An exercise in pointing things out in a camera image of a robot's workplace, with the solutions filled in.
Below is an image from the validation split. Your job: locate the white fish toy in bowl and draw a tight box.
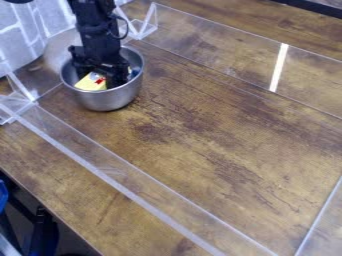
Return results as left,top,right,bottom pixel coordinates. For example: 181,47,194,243
129,67,141,80

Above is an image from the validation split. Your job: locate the stainless steel bowl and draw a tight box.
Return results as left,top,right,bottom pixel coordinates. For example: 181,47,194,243
61,46,145,111

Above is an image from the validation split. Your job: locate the clear acrylic barrier front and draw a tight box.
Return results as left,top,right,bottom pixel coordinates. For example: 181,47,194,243
0,96,278,256

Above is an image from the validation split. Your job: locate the yellow butter block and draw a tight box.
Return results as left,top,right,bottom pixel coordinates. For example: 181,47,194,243
75,72,107,91

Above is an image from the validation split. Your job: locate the grey brick pattern cloth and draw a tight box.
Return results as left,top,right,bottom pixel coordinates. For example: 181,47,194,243
0,0,70,77

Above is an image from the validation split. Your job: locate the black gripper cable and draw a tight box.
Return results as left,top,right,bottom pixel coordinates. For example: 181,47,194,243
106,14,131,40

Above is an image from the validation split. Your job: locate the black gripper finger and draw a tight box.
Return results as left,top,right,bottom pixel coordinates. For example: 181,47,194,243
106,66,130,89
73,61,94,79

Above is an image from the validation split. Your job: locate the clear acrylic triangular bracket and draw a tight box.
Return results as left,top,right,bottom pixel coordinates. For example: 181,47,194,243
115,0,158,40

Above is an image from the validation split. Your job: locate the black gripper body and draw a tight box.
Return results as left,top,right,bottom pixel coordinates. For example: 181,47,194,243
67,0,129,73

